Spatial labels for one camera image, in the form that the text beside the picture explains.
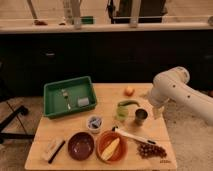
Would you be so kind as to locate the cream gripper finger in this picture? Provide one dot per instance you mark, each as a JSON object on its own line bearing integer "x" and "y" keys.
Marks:
{"x": 157, "y": 112}

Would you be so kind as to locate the metal cup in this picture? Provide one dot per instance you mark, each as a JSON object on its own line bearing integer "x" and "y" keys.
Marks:
{"x": 140, "y": 116}

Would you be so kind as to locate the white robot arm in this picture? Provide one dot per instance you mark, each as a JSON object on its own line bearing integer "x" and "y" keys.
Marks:
{"x": 172, "y": 84}

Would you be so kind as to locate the fork in tray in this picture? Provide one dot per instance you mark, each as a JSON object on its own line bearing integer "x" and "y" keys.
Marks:
{"x": 65, "y": 95}

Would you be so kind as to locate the green plastic tray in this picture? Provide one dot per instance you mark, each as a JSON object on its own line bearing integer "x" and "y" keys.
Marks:
{"x": 54, "y": 103}

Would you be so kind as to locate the green chili pepper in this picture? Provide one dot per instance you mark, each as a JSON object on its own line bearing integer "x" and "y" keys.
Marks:
{"x": 128, "y": 102}

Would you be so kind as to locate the translucent green cup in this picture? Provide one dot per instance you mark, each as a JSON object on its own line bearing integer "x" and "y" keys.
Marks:
{"x": 121, "y": 113}

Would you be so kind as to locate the orange fruit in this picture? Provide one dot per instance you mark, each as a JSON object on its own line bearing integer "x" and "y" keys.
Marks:
{"x": 129, "y": 91}

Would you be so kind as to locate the bunch of grapes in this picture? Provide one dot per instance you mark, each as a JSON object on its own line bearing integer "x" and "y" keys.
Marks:
{"x": 147, "y": 151}

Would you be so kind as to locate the orange bowl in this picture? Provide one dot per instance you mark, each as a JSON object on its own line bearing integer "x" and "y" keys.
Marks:
{"x": 104, "y": 140}

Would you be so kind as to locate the yellow corn cob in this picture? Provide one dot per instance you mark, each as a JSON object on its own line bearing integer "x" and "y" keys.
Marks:
{"x": 109, "y": 150}

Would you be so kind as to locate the grey sponge block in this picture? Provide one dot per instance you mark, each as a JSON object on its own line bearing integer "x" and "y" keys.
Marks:
{"x": 83, "y": 101}

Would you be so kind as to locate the dark purple bowl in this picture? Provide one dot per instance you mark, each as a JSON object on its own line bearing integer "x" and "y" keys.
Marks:
{"x": 81, "y": 146}

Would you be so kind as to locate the white scrub brush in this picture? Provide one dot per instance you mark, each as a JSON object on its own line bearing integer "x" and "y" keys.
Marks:
{"x": 51, "y": 148}

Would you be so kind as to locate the black chair base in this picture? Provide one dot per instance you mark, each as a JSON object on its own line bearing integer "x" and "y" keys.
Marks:
{"x": 7, "y": 121}

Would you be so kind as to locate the white handled knife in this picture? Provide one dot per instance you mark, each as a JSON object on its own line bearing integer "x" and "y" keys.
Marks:
{"x": 129, "y": 135}

